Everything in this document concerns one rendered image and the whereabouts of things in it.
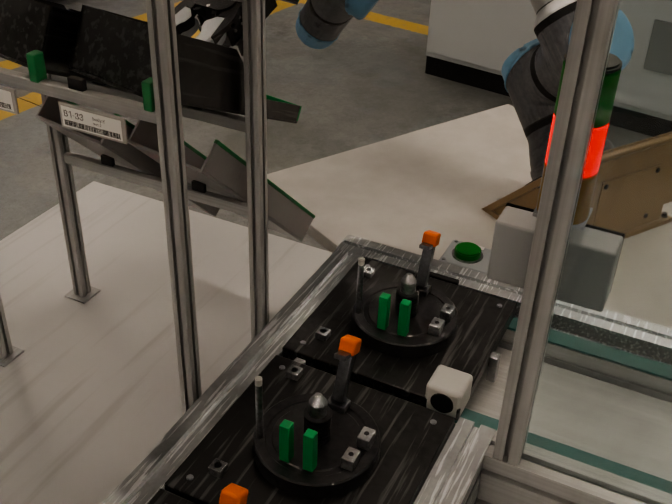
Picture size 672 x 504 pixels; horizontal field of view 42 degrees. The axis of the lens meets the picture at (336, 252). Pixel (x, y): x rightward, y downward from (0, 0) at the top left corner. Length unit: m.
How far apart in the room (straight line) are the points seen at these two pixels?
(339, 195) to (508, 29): 2.72
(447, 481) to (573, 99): 0.45
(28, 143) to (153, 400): 2.80
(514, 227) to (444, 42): 3.63
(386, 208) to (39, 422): 0.75
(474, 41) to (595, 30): 3.65
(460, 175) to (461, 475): 0.90
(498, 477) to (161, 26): 0.61
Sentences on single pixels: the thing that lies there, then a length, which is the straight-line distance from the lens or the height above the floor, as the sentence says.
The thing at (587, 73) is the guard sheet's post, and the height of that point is 1.42.
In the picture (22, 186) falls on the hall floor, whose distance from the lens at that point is 3.60.
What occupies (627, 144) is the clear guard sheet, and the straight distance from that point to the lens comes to 0.79.
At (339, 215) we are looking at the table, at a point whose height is 0.86.
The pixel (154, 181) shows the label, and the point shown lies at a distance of 1.20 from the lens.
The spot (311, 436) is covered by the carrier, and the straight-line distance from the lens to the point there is 0.90.
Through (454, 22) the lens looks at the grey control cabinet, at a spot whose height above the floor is 0.31.
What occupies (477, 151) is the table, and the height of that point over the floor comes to 0.86.
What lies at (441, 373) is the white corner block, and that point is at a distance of 1.06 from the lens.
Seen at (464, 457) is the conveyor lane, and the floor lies 0.95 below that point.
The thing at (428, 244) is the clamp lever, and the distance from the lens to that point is 1.15.
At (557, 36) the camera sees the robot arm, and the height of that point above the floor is 1.22.
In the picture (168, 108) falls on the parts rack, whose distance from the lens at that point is 0.89.
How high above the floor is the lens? 1.68
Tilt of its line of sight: 33 degrees down
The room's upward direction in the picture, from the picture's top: 2 degrees clockwise
